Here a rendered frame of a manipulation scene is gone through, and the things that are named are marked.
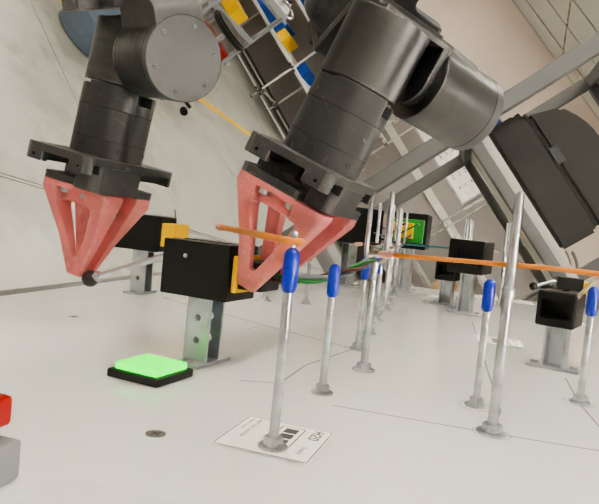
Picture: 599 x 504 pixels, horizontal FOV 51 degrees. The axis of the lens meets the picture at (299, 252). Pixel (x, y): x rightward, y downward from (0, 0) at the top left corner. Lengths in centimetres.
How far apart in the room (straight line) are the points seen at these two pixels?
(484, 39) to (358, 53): 828
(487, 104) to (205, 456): 30
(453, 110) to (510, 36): 823
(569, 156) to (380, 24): 107
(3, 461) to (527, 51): 844
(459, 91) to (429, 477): 25
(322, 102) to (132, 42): 14
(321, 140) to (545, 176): 106
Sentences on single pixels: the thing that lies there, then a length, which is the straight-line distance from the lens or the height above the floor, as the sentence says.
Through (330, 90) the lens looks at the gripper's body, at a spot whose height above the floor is 129.
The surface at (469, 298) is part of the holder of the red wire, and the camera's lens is 97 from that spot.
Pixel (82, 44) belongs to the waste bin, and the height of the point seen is 4.
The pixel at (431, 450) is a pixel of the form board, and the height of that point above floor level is 124.
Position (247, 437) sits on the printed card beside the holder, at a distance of 34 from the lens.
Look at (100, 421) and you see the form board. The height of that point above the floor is 111.
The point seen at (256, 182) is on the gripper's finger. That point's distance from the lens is 41.
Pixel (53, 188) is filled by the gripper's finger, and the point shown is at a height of 106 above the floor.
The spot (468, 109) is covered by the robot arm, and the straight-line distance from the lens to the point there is 46.
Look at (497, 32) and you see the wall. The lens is 871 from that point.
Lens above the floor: 131
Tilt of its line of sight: 13 degrees down
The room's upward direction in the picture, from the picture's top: 58 degrees clockwise
